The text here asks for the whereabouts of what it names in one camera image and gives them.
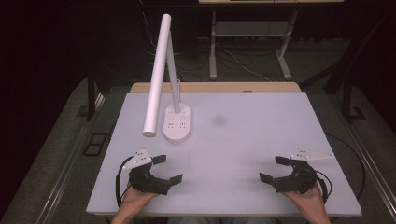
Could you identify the black stand leg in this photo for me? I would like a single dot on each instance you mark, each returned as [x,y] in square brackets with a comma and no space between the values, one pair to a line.
[91,99]
[348,99]

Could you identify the person's left hand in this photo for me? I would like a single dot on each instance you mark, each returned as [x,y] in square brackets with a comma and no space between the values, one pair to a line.
[135,197]

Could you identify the black floor frame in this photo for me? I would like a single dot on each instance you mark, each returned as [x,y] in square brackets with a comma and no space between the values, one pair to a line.
[95,144]

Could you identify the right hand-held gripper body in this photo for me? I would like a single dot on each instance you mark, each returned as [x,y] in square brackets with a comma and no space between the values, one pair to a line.
[300,180]

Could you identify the aluminium floor rail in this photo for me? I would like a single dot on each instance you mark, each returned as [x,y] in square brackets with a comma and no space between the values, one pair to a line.
[62,180]
[372,168]

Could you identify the person's right hand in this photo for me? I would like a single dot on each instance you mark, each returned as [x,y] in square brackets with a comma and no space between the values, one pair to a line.
[306,200]

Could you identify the white desk lamp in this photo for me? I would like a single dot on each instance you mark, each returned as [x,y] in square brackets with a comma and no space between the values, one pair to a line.
[158,71]

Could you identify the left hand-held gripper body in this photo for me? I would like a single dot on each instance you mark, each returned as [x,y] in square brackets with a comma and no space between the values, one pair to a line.
[146,182]

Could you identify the grey metal frame table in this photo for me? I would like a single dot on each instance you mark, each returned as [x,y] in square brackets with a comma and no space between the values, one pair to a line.
[252,29]

